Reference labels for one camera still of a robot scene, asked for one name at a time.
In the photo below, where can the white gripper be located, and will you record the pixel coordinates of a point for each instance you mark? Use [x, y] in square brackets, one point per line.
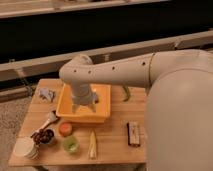
[82, 94]

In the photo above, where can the white dish brush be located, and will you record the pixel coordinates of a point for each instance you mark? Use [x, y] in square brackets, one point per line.
[51, 118]

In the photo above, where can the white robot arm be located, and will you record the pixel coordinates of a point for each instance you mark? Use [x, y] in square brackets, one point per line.
[179, 108]

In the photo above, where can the orange toy fruit cup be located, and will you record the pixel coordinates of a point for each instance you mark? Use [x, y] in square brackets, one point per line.
[65, 129]

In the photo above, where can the green plastic cup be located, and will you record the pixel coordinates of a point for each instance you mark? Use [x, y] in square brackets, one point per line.
[70, 144]

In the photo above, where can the white plastic cup stack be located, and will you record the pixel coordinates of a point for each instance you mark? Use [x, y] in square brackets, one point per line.
[25, 148]

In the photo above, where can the blue gray sponge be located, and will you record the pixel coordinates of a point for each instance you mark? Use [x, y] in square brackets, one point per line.
[95, 97]

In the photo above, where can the yellow plastic bin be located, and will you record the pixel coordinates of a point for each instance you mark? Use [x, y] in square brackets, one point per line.
[84, 113]

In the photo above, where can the yellow corn toy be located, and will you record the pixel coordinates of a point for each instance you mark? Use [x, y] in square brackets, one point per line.
[92, 152]

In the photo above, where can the green pepper toy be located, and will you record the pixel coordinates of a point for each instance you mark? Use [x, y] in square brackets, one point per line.
[127, 93]

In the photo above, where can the bowl of dark grapes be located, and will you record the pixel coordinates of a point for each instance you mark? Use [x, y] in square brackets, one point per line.
[43, 136]

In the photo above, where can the brown chocolate bar box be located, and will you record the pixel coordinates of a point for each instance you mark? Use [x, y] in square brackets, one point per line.
[133, 134]

